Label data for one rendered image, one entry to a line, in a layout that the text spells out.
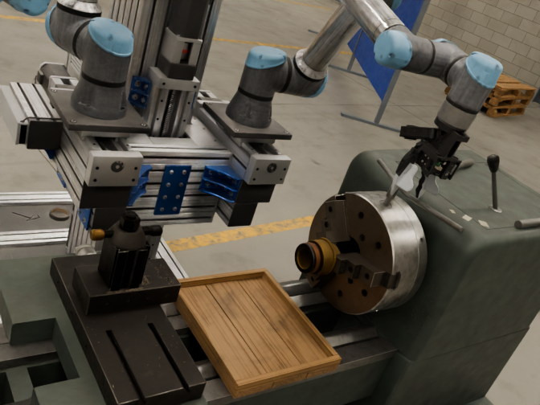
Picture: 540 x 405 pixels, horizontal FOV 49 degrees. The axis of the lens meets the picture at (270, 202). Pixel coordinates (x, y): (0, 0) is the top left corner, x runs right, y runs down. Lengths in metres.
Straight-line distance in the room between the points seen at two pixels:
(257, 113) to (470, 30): 10.99
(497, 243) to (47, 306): 1.06
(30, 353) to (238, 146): 0.89
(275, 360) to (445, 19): 11.88
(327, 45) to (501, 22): 10.71
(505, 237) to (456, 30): 11.38
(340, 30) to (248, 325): 0.86
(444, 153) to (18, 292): 0.96
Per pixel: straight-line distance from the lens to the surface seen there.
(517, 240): 1.62
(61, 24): 1.70
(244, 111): 1.86
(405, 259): 1.45
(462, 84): 1.30
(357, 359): 1.57
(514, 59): 12.22
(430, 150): 1.33
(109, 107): 1.63
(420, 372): 1.74
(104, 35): 1.59
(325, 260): 1.42
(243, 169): 1.82
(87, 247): 1.45
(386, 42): 1.28
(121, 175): 1.59
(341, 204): 1.51
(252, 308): 1.54
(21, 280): 1.41
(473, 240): 1.50
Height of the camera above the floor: 1.81
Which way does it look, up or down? 27 degrees down
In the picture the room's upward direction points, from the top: 19 degrees clockwise
